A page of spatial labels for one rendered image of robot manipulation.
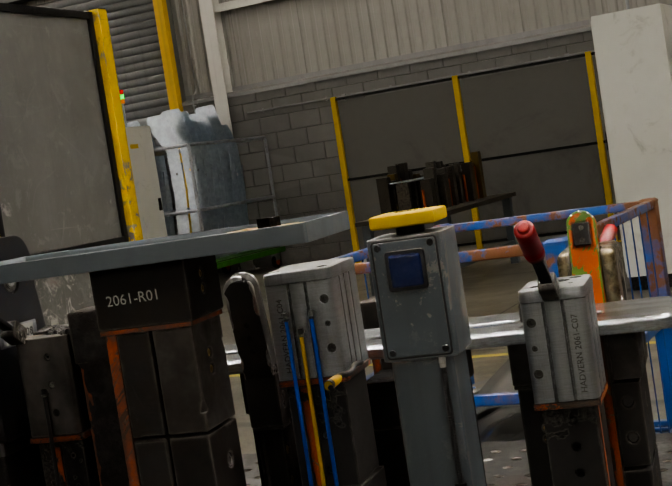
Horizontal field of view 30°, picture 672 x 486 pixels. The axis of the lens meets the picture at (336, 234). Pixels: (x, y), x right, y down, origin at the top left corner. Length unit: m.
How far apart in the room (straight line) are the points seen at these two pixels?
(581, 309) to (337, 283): 0.26
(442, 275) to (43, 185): 3.76
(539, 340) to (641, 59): 7.98
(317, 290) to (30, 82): 3.60
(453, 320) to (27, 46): 3.86
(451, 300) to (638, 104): 8.13
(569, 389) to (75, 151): 3.87
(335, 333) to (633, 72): 7.98
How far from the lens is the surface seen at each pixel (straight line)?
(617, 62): 9.25
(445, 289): 1.11
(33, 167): 4.77
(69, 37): 5.11
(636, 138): 9.23
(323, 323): 1.31
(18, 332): 1.41
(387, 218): 1.12
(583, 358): 1.27
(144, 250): 1.16
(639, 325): 1.37
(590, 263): 1.59
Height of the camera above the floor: 1.21
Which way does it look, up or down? 3 degrees down
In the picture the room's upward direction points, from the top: 9 degrees counter-clockwise
